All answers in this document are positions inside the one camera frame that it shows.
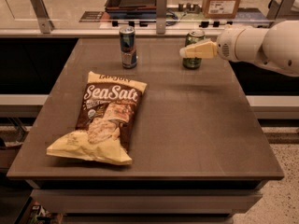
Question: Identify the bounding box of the sea salt chips bag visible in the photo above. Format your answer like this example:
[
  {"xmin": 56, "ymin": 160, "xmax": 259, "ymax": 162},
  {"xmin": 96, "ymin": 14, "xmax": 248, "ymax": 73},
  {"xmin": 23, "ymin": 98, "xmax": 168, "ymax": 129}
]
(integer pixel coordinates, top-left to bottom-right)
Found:
[{"xmin": 47, "ymin": 72, "xmax": 147, "ymax": 165}]

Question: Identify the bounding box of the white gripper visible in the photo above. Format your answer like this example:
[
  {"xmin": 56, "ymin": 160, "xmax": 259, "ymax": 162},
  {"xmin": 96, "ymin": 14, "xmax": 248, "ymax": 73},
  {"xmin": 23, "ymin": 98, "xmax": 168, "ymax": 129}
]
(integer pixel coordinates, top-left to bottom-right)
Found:
[{"xmin": 179, "ymin": 26, "xmax": 249, "ymax": 62}]

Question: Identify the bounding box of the middle metal glass bracket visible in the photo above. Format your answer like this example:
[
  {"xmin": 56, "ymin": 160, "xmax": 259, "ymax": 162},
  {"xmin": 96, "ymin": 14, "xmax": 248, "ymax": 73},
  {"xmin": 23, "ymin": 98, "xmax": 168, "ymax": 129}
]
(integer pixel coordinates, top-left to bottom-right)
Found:
[{"xmin": 156, "ymin": 0, "xmax": 167, "ymax": 35}]

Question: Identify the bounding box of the green soda can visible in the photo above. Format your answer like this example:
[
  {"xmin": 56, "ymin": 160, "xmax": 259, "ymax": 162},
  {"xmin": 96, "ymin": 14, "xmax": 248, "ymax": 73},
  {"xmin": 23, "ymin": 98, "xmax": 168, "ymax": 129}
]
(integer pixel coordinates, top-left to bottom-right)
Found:
[{"xmin": 182, "ymin": 30, "xmax": 205, "ymax": 69}]

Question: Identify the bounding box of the blue silver energy drink can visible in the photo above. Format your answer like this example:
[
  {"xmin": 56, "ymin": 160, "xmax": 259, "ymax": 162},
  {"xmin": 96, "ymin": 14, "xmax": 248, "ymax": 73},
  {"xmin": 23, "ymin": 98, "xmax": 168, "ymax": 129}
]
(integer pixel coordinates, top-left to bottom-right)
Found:
[{"xmin": 119, "ymin": 26, "xmax": 137, "ymax": 69}]

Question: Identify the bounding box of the left metal glass bracket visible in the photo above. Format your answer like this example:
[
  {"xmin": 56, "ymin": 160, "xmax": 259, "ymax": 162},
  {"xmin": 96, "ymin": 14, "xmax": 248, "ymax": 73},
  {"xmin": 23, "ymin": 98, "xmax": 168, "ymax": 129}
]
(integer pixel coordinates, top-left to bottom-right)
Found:
[{"xmin": 30, "ymin": 0, "xmax": 54, "ymax": 34}]

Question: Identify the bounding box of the metal glass bracket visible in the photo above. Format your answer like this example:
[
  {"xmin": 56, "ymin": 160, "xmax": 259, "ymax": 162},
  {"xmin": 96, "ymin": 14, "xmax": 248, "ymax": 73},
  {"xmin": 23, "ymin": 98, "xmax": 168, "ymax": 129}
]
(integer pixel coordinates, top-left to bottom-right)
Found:
[
  {"xmin": 266, "ymin": 0, "xmax": 299, "ymax": 21},
  {"xmin": 156, "ymin": 0, "xmax": 167, "ymax": 35},
  {"xmin": 30, "ymin": 0, "xmax": 54, "ymax": 34}
]

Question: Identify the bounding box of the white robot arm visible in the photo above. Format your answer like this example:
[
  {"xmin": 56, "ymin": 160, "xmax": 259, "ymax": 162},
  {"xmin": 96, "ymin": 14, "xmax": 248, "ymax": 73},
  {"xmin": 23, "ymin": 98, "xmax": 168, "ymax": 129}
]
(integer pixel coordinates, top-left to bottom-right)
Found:
[{"xmin": 179, "ymin": 21, "xmax": 299, "ymax": 77}]

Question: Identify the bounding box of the cardboard box with label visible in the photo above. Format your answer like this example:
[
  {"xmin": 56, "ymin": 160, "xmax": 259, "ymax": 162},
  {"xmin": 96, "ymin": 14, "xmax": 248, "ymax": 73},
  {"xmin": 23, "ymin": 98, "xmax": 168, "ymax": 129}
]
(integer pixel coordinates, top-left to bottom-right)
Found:
[{"xmin": 202, "ymin": 0, "xmax": 240, "ymax": 19}]

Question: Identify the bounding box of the right metal glass bracket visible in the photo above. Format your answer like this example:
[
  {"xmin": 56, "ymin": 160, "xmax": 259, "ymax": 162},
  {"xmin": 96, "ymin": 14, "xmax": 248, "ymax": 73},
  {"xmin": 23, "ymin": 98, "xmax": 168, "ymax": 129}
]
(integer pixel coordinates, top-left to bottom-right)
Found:
[{"xmin": 266, "ymin": 0, "xmax": 299, "ymax": 21}]

